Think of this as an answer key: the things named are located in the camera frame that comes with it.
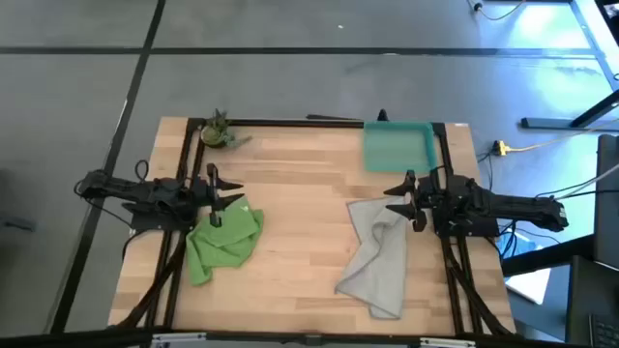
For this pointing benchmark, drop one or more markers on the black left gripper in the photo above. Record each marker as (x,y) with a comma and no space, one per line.
(212,191)

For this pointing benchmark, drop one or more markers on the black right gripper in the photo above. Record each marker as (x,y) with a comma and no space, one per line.
(425,195)

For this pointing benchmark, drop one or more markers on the green microfiber towel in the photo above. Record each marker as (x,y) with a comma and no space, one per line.
(222,241)

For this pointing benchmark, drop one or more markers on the grey waffle microfiber towel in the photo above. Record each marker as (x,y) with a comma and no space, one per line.
(379,261)

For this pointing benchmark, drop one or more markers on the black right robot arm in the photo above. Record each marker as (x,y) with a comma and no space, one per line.
(508,205)

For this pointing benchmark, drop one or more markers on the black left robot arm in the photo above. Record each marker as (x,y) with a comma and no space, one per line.
(145,191)

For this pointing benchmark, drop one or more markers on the teal plastic basket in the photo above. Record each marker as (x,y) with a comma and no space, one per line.
(399,147)

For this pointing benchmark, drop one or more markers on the potted succulent plant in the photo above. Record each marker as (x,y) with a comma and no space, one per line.
(215,134)

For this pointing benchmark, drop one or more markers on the white paper sheet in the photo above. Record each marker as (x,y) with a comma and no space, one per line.
(529,285)

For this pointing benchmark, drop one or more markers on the black desk leg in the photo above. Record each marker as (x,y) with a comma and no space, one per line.
(570,121)

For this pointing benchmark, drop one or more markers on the black computer case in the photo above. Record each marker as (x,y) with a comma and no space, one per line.
(607,203)

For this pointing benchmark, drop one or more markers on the black keyboard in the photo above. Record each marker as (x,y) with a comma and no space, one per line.
(604,331)

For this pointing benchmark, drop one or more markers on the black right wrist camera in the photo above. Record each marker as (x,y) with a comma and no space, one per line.
(419,221)

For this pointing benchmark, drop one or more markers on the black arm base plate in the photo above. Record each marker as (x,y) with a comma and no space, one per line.
(145,223)
(483,229)

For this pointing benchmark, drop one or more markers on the black aluminium table frame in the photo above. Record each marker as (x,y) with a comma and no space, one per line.
(300,123)

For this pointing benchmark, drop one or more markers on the black overhead frame beam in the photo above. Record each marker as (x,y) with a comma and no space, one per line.
(72,338)

